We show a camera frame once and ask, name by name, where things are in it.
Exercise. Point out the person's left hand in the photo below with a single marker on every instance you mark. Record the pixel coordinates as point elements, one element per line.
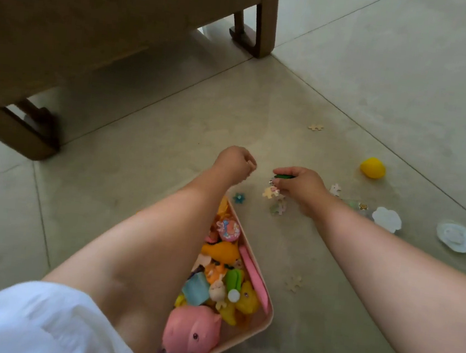
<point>234,164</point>

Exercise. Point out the person's right hand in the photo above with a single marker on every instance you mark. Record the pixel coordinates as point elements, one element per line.
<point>302,188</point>

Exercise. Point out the colourful printed puzzle pieces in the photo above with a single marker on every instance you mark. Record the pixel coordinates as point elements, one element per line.
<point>270,192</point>

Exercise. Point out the white jigsaw puzzle piece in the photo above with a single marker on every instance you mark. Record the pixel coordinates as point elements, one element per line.
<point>335,189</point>

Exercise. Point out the blue star shaped piece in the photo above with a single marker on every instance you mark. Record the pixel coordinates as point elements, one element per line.
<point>239,198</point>

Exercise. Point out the pink dark toy piece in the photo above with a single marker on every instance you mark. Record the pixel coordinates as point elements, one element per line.
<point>228,230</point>

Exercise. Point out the yellow round toy fruit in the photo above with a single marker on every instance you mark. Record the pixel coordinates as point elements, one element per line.
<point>373,168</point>

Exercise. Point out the white scalloped toy cup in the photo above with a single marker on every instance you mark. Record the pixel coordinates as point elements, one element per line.
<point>386,219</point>

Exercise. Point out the pale animal shaped toy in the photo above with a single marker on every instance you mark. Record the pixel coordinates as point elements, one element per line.
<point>202,261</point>

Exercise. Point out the pink toy stick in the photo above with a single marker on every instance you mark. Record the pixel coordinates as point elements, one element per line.
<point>253,278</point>

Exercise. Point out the small orange figurine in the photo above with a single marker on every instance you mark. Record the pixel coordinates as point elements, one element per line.
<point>214,273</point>

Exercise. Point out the light blue toy cup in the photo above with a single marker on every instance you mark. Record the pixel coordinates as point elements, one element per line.
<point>195,288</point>

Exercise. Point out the pink plastic toy tray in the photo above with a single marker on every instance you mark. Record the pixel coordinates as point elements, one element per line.
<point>250,329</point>

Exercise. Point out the white round toy dish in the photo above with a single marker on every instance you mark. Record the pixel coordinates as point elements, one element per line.
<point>455,237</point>

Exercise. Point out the pink round toy animal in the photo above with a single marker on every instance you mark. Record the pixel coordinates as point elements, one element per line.
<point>188,329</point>

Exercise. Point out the person's right forearm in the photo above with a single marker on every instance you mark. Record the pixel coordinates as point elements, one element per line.
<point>403,292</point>

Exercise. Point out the person's left forearm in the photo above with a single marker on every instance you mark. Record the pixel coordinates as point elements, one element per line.
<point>145,256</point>

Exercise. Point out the person's white sleeve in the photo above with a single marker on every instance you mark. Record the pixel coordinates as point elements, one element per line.
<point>35,323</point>

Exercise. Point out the dark wooden furniture foot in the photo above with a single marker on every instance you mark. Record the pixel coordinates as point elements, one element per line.
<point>268,20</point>

